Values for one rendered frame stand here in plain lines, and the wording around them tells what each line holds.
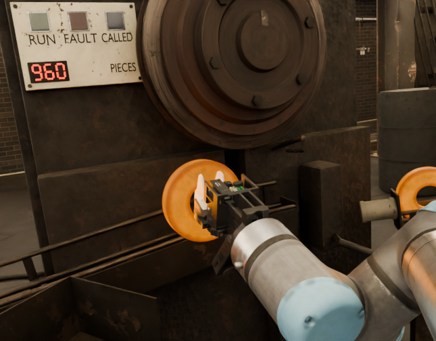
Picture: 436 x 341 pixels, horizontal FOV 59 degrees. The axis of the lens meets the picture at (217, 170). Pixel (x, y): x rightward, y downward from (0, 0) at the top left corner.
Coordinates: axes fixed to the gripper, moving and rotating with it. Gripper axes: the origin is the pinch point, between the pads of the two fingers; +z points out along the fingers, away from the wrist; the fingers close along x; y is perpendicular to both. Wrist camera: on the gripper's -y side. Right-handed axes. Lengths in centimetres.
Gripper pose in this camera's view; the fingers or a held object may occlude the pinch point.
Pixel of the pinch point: (202, 191)
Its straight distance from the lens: 72.6
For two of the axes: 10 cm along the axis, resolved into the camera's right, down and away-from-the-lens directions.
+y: 0.4, -8.9, -4.5
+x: -9.1, 1.6, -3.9
